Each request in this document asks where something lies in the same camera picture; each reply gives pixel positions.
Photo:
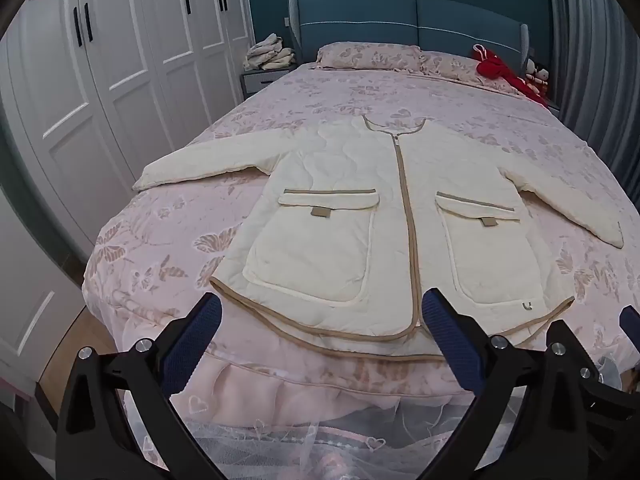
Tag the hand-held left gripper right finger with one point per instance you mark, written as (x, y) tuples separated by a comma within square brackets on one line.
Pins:
[(450, 345)]

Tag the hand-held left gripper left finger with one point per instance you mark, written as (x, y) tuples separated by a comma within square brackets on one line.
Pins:
[(192, 350)]

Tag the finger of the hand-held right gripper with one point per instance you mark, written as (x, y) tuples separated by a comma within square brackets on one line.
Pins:
[(582, 360), (631, 317)]

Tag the cream quilted jacket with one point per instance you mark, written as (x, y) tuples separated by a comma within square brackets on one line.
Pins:
[(320, 240)]

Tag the pile of beige clothes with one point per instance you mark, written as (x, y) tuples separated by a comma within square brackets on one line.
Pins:
[(267, 52)]

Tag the clear plastic bag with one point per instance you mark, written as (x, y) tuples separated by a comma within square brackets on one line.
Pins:
[(611, 370)]

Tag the grey nightstand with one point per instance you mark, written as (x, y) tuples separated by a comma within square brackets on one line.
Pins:
[(260, 85), (552, 105)]

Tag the pink butterfly bedspread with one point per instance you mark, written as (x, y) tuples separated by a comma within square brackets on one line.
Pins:
[(450, 110)]

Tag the grey curtain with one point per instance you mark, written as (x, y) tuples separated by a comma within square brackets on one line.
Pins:
[(590, 60)]

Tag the pink floral pillow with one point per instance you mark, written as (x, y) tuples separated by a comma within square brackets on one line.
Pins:
[(450, 67), (370, 55)]

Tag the red garment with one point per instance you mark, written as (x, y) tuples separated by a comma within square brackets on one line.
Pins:
[(492, 67)]

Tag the white wardrobe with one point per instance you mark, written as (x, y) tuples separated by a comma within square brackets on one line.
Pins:
[(125, 60)]

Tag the blue upholstered headboard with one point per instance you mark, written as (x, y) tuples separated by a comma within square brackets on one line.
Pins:
[(380, 20)]

